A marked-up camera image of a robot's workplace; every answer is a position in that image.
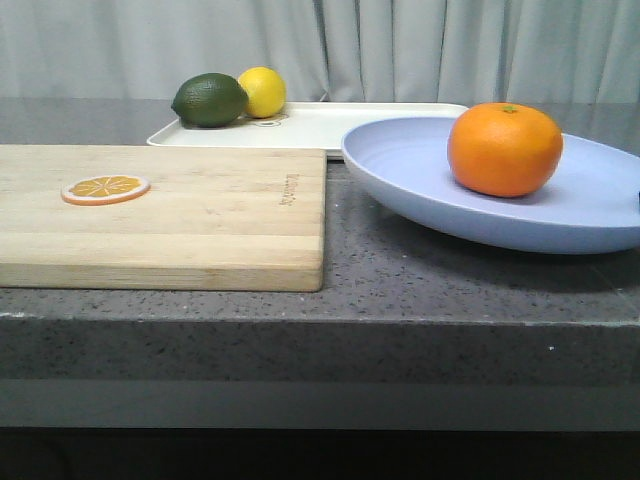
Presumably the orange fruit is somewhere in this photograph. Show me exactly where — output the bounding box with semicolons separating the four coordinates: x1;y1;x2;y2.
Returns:
447;102;564;198

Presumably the light blue plate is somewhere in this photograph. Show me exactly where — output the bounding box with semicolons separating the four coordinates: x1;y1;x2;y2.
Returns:
342;117;639;254

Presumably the cream white tray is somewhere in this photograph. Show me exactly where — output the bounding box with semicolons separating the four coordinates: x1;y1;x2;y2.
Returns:
147;102;467;159

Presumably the wooden cutting board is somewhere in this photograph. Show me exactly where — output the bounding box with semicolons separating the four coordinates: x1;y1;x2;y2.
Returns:
1;145;326;291

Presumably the yellow lemon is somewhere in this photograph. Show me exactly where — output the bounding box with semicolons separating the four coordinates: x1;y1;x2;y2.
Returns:
238;66;286;118

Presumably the dark green lime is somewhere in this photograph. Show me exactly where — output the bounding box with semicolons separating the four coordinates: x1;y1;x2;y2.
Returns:
171;73;248;128

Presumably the grey curtain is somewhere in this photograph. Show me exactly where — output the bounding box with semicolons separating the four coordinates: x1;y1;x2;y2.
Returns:
1;1;639;104

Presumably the orange slice coaster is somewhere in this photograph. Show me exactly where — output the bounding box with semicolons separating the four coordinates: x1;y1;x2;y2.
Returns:
60;174;151;206

